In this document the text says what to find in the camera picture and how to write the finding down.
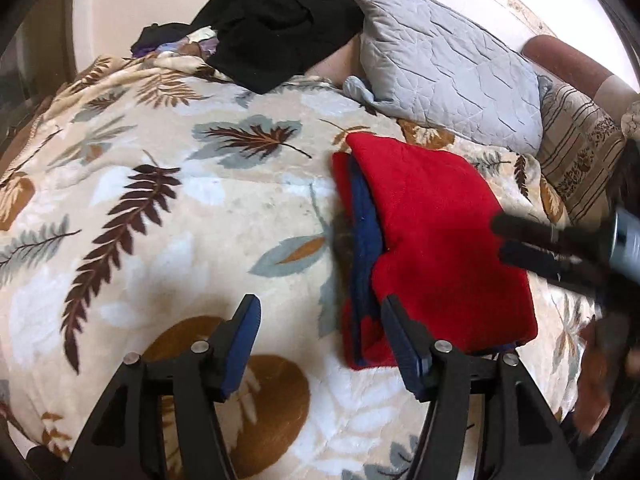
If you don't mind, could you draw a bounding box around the striped brown cushion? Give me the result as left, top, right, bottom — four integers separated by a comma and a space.
537, 82, 630, 226

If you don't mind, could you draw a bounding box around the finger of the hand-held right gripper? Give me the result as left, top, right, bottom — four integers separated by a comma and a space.
491, 212, 618, 266
499, 241, 608, 293

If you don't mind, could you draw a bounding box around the person's right hand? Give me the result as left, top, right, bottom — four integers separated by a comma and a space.
572, 317, 632, 436

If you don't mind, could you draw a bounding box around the cream leaf print blanket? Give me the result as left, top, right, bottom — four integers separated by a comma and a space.
0, 52, 601, 480

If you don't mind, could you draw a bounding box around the black cloth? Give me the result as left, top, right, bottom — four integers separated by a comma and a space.
190, 0, 366, 95

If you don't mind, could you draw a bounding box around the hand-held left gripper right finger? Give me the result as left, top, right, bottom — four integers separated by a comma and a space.
381, 294, 583, 480

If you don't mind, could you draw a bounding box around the brown bolster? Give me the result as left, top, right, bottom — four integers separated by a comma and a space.
520, 35, 640, 128

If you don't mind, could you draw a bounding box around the grey quilted pillow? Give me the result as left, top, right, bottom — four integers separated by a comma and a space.
342, 0, 553, 156

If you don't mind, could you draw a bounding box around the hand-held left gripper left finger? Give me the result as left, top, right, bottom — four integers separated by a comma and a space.
70, 294, 262, 480

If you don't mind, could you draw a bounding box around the red and blue sweater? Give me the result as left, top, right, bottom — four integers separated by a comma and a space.
331, 131, 539, 372

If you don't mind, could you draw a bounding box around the purple cloth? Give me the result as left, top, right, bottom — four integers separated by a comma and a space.
131, 22, 193, 58

